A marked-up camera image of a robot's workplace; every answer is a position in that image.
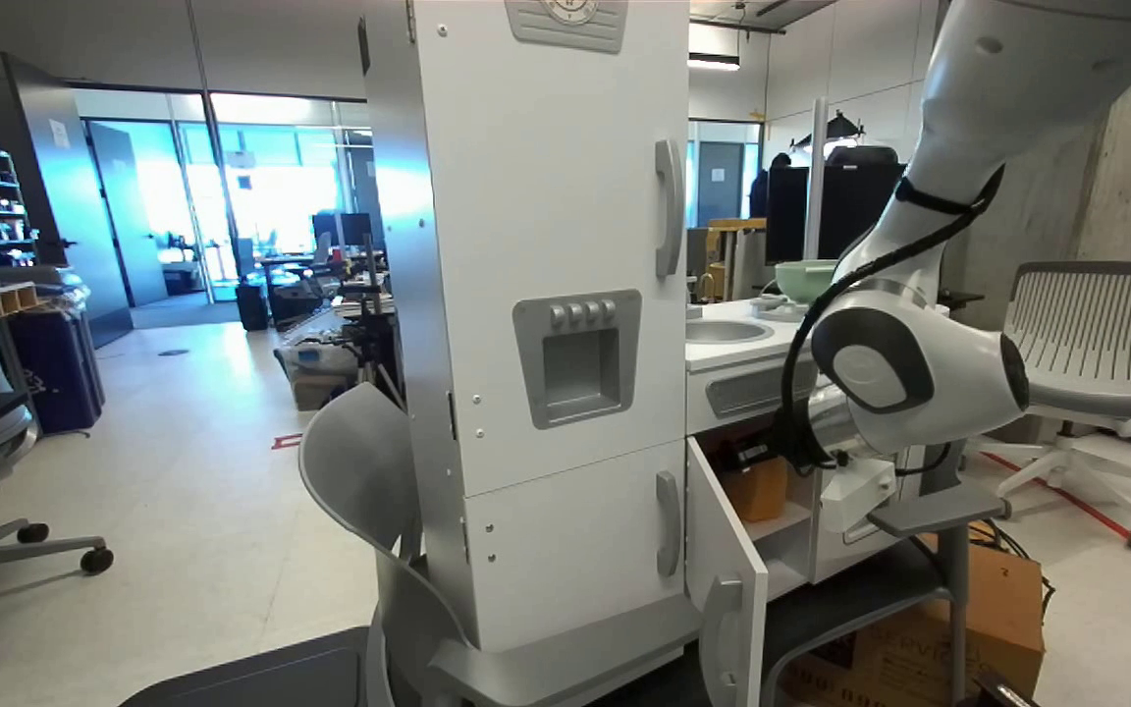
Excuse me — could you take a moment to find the white slanted pole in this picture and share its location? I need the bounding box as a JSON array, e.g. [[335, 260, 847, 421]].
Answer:
[[801, 95, 833, 267]]

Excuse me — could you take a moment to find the black monitor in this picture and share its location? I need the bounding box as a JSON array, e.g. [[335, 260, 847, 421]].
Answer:
[[748, 139, 913, 262]]

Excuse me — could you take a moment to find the dark blue suitcase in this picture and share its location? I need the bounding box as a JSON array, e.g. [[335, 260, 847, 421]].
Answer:
[[3, 300, 109, 434]]

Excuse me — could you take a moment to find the white wrist camera plate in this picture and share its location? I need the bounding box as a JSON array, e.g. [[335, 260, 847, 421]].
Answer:
[[812, 448, 906, 552]]

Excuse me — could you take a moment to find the white mesh office chair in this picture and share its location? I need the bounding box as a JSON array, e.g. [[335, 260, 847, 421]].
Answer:
[[999, 260, 1131, 558]]

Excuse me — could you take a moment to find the grey floor bag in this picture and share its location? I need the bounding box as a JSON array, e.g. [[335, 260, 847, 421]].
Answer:
[[270, 328, 371, 414]]

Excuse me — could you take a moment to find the white cupboard door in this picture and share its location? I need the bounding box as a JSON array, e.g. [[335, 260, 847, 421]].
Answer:
[[685, 434, 775, 707]]

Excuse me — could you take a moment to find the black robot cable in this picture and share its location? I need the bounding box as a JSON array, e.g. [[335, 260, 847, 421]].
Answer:
[[778, 166, 1011, 471]]

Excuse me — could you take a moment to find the wooden rack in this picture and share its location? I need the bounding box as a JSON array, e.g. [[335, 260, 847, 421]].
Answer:
[[699, 212, 775, 306]]

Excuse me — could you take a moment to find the grey fridge door handle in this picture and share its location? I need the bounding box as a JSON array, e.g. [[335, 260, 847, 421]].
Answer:
[[651, 467, 689, 585], [651, 139, 690, 281]]

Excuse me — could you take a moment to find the silver toy sink basin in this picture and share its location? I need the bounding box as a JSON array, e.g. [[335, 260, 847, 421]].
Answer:
[[685, 315, 778, 348]]

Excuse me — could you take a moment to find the grey toy clock panel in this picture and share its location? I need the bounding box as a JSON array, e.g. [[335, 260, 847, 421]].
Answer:
[[499, 0, 632, 60]]

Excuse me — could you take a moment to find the green bowl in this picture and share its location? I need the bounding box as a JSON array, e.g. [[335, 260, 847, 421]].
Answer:
[[771, 254, 843, 306]]

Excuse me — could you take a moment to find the white toy kitchen set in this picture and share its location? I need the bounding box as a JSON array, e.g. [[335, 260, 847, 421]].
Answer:
[[363, 0, 954, 707]]

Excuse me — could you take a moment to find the orange sponge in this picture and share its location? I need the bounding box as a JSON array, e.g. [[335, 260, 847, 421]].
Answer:
[[720, 457, 797, 527]]

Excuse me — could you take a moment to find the grey toy ice dispenser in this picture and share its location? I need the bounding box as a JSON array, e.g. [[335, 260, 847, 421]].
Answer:
[[511, 287, 648, 434]]

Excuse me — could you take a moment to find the brown cardboard box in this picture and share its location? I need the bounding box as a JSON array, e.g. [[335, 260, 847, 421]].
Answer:
[[837, 538, 1053, 707]]

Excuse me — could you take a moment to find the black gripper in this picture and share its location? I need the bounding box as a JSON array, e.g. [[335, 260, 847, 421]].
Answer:
[[775, 395, 847, 478]]

